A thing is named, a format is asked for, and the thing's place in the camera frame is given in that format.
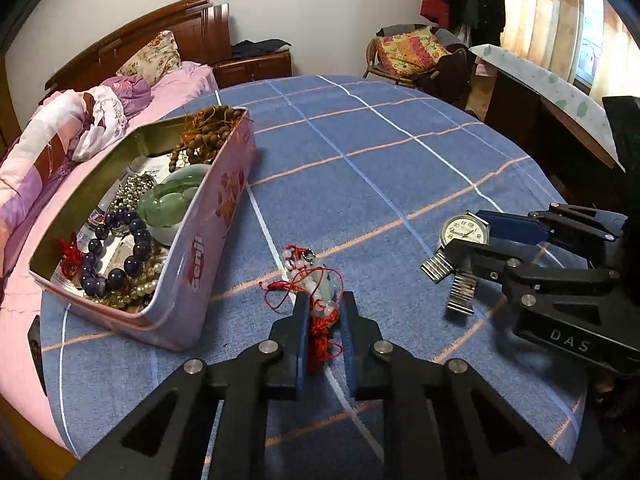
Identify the pink bed sheet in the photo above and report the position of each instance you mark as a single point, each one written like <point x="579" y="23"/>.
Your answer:
<point x="190" y="77"/>

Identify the pink patchwork quilt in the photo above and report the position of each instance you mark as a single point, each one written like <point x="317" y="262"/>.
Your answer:
<point x="30" y="160"/>

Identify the colourful patterned cushion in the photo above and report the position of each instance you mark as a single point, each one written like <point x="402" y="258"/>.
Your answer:
<point x="410" y="50"/>

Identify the wooden headboard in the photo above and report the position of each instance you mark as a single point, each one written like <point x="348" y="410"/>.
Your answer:
<point x="165" y="25"/>

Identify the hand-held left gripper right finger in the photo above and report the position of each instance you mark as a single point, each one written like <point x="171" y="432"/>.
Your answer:
<point x="350" y="340"/>

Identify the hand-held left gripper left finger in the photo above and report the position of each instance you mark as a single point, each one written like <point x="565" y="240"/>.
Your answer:
<point x="301" y="340"/>

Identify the dark clothes pile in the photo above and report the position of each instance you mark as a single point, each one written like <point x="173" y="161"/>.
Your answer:
<point x="450" y="75"/>

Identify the striped beige curtain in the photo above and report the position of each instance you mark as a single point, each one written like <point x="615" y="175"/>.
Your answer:
<point x="545" y="10"/>

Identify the dark wooden desk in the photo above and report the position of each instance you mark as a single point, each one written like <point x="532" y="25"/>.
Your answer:
<point x="510" y="105"/>

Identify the wooden nightstand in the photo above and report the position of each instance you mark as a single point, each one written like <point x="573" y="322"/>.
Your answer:
<point x="255" y="67"/>

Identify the pale jade bangle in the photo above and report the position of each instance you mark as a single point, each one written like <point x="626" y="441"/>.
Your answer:
<point x="162" y="235"/>

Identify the red tassel charm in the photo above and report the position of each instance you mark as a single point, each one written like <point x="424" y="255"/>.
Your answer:
<point x="72" y="257"/>

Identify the wooden wardrobe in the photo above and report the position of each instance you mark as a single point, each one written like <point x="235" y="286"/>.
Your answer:
<point x="6" y="110"/>

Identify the dark folded clothes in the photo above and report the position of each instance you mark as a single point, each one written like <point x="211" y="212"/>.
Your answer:
<point x="260" y="47"/>

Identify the floral pillow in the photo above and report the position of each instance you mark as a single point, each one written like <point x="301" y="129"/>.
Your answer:
<point x="150" y="55"/>

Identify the purple and white cloth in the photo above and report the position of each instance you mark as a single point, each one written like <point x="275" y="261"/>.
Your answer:
<point x="132" y="90"/>

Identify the window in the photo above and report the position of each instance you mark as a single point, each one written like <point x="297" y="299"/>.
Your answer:
<point x="590" y="35"/>

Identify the pink tin box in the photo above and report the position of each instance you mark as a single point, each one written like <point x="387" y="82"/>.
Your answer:
<point x="215" y="220"/>

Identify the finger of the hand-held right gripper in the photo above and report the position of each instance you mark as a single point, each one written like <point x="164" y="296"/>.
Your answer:
<point x="480" y="257"/>
<point x="515" y="227"/>

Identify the silver wrist watch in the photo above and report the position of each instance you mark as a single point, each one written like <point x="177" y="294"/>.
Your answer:
<point x="462" y="230"/>

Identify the wicker chair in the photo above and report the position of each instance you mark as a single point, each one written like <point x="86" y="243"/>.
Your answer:
<point x="372" y="60"/>

